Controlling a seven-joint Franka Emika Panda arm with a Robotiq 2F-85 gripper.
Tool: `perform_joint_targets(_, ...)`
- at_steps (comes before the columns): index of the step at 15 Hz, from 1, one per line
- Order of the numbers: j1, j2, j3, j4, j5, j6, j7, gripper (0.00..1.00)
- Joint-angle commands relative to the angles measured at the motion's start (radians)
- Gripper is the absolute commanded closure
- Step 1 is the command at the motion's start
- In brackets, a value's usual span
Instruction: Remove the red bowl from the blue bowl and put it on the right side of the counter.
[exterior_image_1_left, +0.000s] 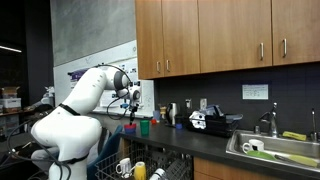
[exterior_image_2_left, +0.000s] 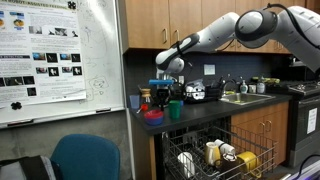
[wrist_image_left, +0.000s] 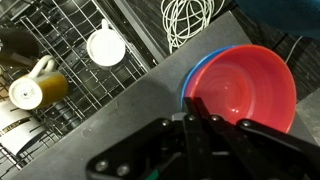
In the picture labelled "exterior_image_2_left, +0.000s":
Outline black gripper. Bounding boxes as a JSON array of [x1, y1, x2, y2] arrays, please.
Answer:
[[156, 84, 171, 112]]

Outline red plastic bowl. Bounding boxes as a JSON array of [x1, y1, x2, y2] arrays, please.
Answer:
[[143, 109, 165, 121]]

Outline blue plastic bowl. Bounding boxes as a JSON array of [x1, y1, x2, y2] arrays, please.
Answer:
[[144, 115, 165, 127]]

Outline green plastic cup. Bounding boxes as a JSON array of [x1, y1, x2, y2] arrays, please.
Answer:
[[167, 100, 182, 120]]

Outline small red scoop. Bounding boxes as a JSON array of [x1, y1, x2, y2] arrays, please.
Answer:
[[135, 103, 149, 115]]

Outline glass carafe with wood collar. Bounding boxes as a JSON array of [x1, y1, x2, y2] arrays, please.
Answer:
[[138, 87, 153, 105]]

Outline translucent blue cup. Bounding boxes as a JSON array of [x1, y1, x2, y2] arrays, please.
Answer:
[[129, 94, 141, 110]]

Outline black dish drying rack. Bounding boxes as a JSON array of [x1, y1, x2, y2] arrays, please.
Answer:
[[181, 78, 225, 104]]

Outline plain white mug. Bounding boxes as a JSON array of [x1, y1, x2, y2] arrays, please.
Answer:
[[176, 151, 196, 179]]

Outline mustard mug with white base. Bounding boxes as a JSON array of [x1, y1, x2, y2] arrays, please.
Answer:
[[204, 141, 222, 167]]

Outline white mug with black band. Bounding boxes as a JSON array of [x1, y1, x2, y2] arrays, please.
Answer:
[[213, 138, 237, 156]]

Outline whiteboard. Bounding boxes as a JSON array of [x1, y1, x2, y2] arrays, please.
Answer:
[[0, 0, 126, 130]]

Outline steel sink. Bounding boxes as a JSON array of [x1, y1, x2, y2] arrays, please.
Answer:
[[218, 92, 276, 106]]

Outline white soap dispenser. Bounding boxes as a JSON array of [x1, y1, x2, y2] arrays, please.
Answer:
[[239, 79, 249, 94]]

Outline dark mug with white base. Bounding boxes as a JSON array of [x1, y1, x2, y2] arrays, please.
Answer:
[[218, 153, 248, 180]]

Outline blue office chair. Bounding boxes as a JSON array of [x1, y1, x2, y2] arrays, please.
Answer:
[[49, 133, 121, 180]]

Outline yellow mug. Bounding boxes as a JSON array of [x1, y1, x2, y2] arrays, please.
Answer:
[[236, 150, 263, 179]]

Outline wooden base cabinet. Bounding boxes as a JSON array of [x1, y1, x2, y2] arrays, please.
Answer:
[[230, 101, 290, 166]]

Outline research poster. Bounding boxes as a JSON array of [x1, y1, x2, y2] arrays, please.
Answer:
[[0, 0, 87, 110]]

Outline black stove oven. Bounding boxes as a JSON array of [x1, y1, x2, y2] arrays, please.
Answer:
[[286, 79, 320, 168]]

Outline black flower magnet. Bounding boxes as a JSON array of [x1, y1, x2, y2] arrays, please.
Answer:
[[10, 101, 23, 111]]

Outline white oven notice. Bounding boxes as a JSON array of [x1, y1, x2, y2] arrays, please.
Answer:
[[306, 106, 318, 135]]

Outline grey black backpack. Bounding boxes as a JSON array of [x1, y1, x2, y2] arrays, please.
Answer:
[[0, 155, 63, 180]]

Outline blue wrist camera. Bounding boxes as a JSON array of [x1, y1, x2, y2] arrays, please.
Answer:
[[148, 79, 175, 86]]

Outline white wall note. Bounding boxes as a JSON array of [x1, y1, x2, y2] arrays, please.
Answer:
[[203, 63, 216, 76]]

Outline wire dishwasher rack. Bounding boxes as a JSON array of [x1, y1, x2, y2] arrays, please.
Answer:
[[162, 124, 278, 180]]

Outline wooden wall cabinets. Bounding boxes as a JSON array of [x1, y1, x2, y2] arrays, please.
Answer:
[[117, 0, 320, 55]]

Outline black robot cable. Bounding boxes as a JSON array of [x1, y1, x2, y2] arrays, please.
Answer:
[[266, 2, 320, 51]]

